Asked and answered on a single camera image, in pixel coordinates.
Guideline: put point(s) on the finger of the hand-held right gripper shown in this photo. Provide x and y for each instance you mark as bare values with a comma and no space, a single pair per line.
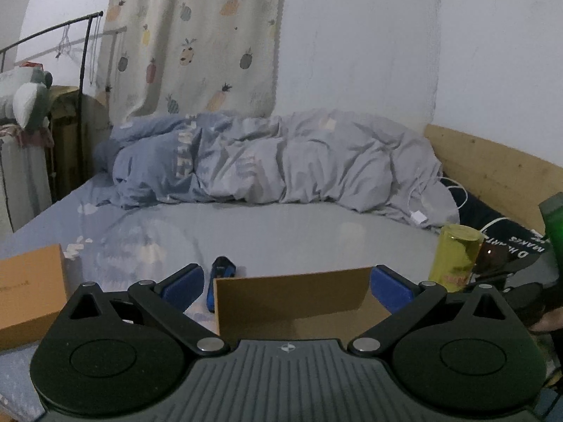
495,268
523,292

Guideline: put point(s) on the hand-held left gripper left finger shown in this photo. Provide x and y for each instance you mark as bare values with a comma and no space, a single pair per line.
182,288

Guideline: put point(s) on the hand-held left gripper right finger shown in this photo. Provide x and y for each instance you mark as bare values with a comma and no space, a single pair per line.
391,288

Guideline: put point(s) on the person's right hand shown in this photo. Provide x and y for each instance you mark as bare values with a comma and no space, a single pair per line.
542,323

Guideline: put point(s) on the dark pillow with white print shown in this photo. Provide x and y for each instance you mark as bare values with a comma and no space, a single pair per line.
510,237

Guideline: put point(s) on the blue black stapler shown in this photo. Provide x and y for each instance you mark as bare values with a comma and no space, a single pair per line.
220,272

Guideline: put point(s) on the wooden headboard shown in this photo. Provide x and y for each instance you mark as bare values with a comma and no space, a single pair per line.
484,162

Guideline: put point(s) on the brown flat cardboard box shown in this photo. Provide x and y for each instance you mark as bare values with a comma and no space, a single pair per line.
31,290

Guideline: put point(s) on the grey blue duvet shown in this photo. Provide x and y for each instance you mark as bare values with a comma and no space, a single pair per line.
286,162

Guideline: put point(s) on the brown cabinet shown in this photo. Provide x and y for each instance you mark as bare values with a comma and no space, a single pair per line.
66,140

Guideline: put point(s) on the translucent storage bag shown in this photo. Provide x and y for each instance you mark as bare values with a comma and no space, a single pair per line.
22,180

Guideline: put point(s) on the pink patterned cloth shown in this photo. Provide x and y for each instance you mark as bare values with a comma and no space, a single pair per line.
26,137

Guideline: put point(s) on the grey white plush toy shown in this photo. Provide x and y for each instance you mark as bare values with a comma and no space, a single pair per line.
28,101

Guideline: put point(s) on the pineapple print curtain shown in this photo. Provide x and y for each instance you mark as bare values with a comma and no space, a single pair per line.
189,30

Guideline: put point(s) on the black metal clothes rack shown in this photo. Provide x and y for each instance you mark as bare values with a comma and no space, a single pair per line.
85,44

